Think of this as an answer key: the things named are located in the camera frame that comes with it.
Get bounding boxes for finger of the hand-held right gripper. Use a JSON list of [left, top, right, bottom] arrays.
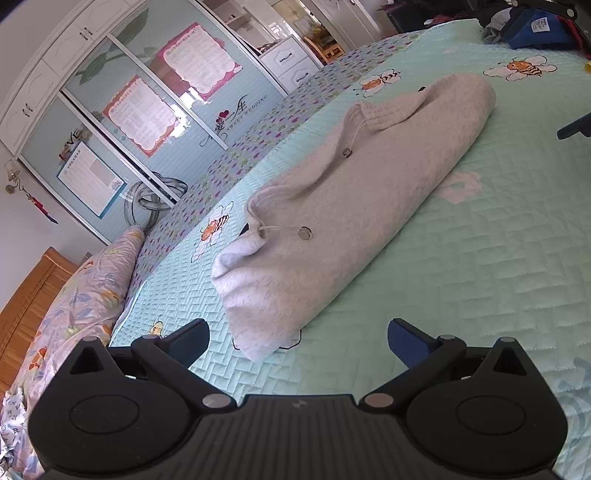
[[556, 113, 591, 140]]

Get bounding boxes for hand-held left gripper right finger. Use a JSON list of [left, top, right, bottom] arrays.
[[360, 318, 529, 412]]

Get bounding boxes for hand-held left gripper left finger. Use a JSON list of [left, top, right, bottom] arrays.
[[67, 318, 237, 412]]

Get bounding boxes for beige and maroon hoodie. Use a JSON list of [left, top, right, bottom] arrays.
[[211, 73, 497, 363]]

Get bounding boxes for pile of dark clothes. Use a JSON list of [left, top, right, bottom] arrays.
[[475, 0, 591, 61]]

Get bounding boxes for green bee-print quilt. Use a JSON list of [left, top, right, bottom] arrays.
[[108, 18, 591, 480]]

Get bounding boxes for blue bag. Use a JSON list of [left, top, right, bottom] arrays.
[[501, 7, 578, 49]]

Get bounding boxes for floral duvet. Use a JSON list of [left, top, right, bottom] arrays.
[[0, 225, 146, 476]]

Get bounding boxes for wooden headboard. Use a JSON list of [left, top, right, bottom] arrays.
[[0, 247, 81, 370]]

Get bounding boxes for blue-bordered poster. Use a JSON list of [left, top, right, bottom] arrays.
[[56, 141, 127, 217]]

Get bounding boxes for red hanging ornament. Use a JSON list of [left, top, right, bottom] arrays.
[[21, 185, 60, 225]]

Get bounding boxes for red-bordered poster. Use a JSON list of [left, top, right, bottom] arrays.
[[102, 76, 178, 158]]

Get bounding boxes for wooden chair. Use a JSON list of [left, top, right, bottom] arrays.
[[302, 34, 347, 65]]

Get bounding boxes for light blue sliding-door wardrobe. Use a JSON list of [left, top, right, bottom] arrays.
[[0, 0, 289, 245]]

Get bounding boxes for pink-bordered poster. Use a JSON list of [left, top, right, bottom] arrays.
[[154, 22, 243, 100]]

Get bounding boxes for white drawer cabinet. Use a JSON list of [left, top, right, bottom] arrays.
[[259, 37, 324, 93]]

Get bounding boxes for brass wall lamp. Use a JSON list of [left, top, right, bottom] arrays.
[[4, 159, 24, 195]]

